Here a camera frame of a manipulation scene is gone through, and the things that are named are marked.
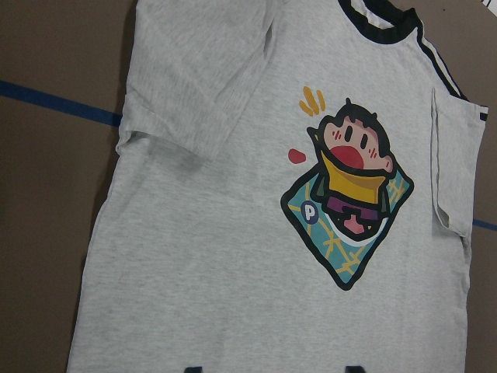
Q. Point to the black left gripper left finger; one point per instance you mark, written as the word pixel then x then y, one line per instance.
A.
pixel 197 369

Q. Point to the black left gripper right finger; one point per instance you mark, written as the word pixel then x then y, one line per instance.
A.
pixel 354 369

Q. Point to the grey cartoon print t-shirt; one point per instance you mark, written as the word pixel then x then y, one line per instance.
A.
pixel 294 193

